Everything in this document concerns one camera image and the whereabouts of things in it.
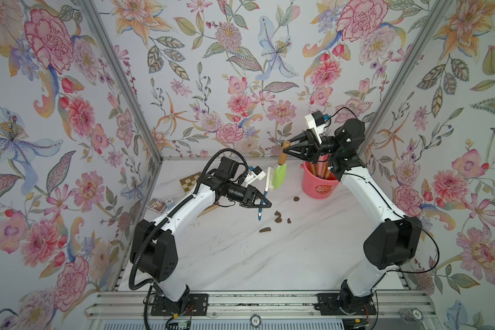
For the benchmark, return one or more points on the small blue patterned cup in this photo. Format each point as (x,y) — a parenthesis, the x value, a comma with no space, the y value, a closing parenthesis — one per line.
(170,203)

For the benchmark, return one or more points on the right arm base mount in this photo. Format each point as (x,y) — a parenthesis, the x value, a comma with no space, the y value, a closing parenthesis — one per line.
(345,304)

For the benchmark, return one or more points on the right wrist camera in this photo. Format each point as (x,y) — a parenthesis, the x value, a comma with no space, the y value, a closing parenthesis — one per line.
(316,123)

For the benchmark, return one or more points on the green trowel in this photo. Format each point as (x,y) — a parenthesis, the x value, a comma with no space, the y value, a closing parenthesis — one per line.
(281,169)

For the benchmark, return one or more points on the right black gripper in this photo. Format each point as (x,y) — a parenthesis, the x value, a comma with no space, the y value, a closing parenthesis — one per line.
(309,152)

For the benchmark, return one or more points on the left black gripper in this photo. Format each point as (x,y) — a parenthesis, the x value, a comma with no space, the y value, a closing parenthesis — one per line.
(248,190)

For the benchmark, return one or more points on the small card box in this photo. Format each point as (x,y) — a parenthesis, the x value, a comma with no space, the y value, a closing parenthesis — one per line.
(156,205)

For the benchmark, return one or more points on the pink plastic bucket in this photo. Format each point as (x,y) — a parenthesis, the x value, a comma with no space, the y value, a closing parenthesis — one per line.
(316,187)

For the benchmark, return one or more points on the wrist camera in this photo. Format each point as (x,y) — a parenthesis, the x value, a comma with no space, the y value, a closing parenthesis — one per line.
(254,174)
(316,123)

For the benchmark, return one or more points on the aluminium front rail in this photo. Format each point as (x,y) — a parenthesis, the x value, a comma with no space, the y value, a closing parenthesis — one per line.
(390,309)

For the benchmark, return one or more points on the white blue cleaning brush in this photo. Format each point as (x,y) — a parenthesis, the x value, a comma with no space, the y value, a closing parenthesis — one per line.
(268,187)

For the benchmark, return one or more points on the soil clump centre table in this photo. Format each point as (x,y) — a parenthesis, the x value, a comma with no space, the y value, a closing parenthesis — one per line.
(278,217)

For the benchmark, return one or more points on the wooden chessboard box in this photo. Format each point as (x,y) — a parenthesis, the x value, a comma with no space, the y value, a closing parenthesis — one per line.
(187,183)

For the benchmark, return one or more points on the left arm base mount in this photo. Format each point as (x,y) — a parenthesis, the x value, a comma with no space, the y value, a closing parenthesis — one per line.
(190,304)

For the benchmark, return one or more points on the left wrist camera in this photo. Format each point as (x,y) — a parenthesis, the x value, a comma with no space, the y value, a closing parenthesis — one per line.
(254,174)

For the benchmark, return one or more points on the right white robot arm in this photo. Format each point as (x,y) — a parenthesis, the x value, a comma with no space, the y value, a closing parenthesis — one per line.
(394,238)

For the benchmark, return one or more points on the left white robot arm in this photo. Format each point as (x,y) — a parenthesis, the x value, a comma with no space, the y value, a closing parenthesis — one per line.
(154,256)

